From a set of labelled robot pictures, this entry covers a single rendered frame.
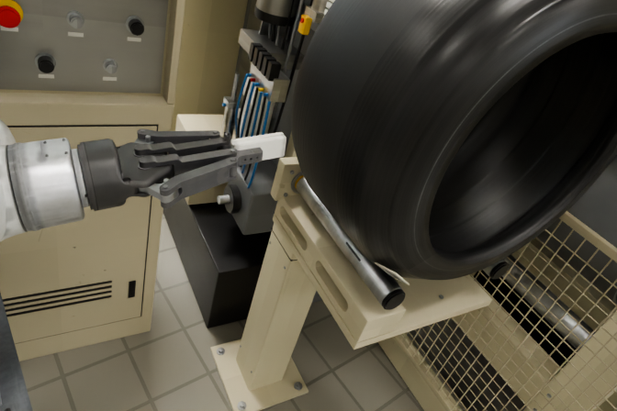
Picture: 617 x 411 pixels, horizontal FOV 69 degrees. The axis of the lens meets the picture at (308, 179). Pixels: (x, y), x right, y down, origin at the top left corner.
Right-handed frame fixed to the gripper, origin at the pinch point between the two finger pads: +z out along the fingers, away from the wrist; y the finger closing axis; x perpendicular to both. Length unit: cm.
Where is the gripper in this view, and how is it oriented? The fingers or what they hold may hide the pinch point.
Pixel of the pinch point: (258, 148)
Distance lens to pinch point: 57.6
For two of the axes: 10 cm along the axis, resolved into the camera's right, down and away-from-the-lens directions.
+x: -1.3, 7.9, 6.0
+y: -4.6, -5.8, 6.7
